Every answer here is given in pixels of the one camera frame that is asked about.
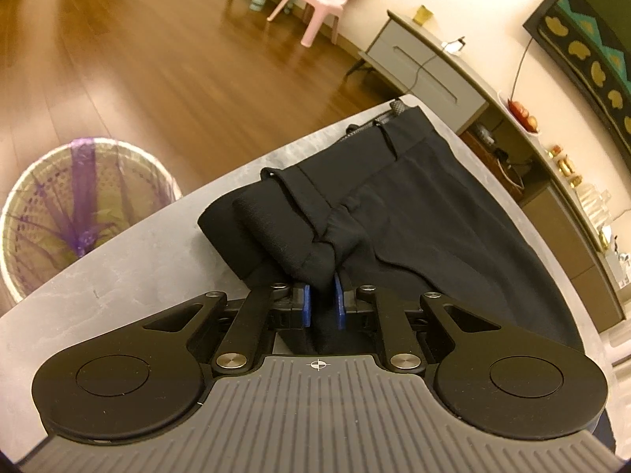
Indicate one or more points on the pink plastic chair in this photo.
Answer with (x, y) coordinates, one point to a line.
(320, 2)

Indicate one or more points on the black pants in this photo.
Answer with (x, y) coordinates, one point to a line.
(419, 207)

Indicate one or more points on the television with patterned cover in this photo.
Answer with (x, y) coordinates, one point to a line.
(591, 39)

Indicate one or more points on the small white device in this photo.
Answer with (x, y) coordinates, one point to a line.
(453, 45)

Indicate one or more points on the plate of red fruit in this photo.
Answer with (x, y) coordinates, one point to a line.
(522, 114)

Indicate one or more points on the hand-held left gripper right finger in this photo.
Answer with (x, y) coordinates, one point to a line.
(339, 301)

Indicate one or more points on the grey TV cabinet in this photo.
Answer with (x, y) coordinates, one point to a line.
(443, 83)

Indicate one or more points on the purple trash bag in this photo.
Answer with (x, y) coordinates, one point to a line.
(81, 192)

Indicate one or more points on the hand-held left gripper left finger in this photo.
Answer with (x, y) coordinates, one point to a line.
(306, 306)

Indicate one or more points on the woven waste basket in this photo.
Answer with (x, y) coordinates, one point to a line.
(29, 261)

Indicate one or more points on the clear glassware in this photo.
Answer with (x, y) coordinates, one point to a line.
(594, 204)

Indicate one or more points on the brown pot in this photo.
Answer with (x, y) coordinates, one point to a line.
(510, 175)

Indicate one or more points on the yellow cup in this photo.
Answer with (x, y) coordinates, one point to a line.
(422, 15)

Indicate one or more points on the gold ornaments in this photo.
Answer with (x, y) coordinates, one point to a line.
(564, 162)

